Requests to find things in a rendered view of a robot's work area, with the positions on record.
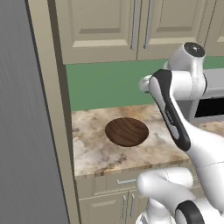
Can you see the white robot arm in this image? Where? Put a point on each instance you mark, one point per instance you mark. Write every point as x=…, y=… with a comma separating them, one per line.
x=204, y=148

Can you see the dark wooden bowl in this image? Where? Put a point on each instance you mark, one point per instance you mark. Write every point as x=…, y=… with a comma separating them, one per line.
x=127, y=131

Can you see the beige base cabinet door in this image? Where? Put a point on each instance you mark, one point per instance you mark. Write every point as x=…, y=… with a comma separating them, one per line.
x=100, y=210
x=139, y=205

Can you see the tall beige side panel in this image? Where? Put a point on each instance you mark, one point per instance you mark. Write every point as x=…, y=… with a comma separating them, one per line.
x=57, y=87

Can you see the beige drawer front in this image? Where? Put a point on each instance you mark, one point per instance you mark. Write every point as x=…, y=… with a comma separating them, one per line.
x=112, y=182

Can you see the grey fridge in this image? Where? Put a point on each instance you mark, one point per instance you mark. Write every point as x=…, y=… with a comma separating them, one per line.
x=23, y=116

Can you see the grey microwave oven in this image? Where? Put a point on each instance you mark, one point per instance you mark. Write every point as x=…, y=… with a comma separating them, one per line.
x=214, y=84

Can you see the beige wall cabinet door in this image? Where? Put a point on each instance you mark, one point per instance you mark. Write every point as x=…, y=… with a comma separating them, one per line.
x=175, y=23
x=217, y=29
x=96, y=29

